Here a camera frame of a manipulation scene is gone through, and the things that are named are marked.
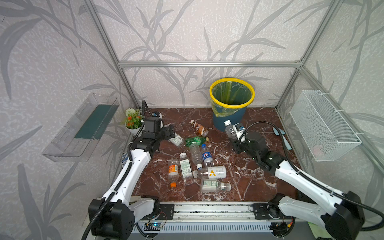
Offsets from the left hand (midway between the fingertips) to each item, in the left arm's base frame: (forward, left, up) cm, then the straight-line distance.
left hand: (168, 124), depth 81 cm
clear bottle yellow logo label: (-21, -25, -16) cm, 36 cm away
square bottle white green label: (-17, -10, -19) cm, 27 cm away
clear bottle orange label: (-17, -3, -18) cm, 25 cm away
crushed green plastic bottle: (+1, -17, -19) cm, 26 cm away
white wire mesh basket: (-15, -71, +12) cm, 74 cm away
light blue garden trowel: (+9, -71, -21) cm, 74 cm away
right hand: (-4, -36, -1) cm, 36 cm away
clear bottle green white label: (-27, -25, -17) cm, 41 cm away
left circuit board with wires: (-44, +4, -22) cm, 50 cm away
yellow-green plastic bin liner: (+31, -38, -4) cm, 49 cm away
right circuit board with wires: (-45, -57, -22) cm, 76 cm away
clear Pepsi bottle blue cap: (-10, -22, -18) cm, 30 cm away
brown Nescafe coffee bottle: (+10, -16, -19) cm, 27 cm away
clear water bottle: (-6, -33, +3) cm, 34 cm away
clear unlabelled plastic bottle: (-9, -16, -18) cm, 26 cm away
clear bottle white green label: (+2, -3, -20) cm, 20 cm away
